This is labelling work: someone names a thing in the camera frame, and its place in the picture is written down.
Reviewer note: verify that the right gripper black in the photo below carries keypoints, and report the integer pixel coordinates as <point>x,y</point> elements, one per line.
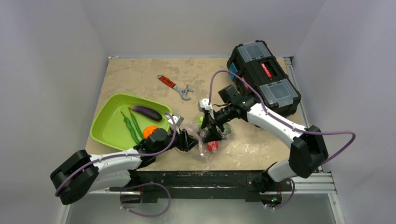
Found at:
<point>211,124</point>

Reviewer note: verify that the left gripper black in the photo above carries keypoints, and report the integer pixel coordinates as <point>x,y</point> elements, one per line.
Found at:
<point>185,141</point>

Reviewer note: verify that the red fake fruit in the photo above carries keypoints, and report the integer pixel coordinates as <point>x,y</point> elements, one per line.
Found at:
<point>212,146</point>

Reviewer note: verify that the clear zip top bag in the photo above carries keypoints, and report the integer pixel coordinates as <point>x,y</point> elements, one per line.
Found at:
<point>205,145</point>

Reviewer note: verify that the orange fake tangerine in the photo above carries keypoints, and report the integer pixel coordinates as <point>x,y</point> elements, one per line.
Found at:
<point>148,131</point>

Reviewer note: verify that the purple fake eggplant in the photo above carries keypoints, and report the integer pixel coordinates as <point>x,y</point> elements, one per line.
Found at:
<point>147,112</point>

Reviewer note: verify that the green fake chili pepper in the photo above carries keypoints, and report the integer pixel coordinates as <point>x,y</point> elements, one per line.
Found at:
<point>134,120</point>

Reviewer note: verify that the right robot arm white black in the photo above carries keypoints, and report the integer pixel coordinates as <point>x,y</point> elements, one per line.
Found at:
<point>307,147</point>

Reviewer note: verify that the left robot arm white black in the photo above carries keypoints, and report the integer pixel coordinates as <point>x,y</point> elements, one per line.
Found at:
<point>82,173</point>

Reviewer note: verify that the green plastic tray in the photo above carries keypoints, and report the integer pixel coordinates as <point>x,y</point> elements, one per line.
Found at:
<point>109,128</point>

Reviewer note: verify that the black plastic toolbox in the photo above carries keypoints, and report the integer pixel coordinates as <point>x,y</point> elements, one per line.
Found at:
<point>256,64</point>

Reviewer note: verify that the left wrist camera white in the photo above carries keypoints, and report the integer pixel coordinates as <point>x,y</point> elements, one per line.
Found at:
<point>177,119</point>

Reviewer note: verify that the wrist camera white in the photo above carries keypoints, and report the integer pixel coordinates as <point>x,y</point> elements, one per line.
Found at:
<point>205,106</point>
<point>177,119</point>

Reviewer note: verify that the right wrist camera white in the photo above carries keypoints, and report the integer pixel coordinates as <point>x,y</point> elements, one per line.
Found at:
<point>205,106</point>

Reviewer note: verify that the black mounting base rail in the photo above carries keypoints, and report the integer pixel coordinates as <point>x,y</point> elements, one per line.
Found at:
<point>247,185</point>

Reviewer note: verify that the red handled adjustable wrench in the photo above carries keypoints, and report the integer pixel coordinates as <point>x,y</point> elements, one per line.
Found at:
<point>182,91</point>

